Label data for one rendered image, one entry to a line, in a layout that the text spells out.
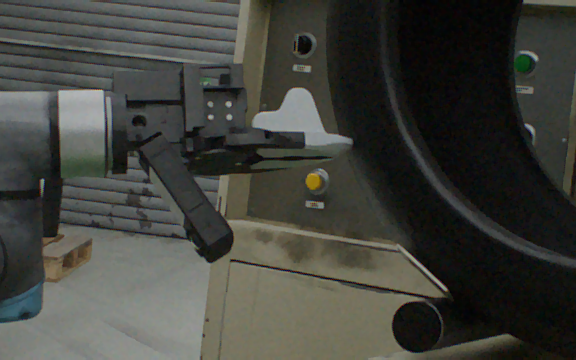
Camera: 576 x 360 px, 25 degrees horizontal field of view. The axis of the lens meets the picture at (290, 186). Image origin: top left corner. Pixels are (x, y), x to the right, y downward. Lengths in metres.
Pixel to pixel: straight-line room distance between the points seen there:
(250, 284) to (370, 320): 0.20
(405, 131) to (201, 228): 0.19
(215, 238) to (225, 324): 0.88
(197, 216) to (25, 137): 0.16
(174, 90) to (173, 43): 9.32
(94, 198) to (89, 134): 9.51
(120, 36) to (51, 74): 0.65
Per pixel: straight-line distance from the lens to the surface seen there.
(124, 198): 10.54
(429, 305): 1.12
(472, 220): 1.09
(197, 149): 1.10
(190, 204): 1.10
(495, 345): 1.32
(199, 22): 10.42
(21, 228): 1.11
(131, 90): 1.13
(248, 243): 1.95
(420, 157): 1.11
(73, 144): 1.10
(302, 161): 1.16
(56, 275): 7.39
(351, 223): 1.91
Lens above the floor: 1.06
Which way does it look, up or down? 3 degrees down
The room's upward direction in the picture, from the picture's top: 7 degrees clockwise
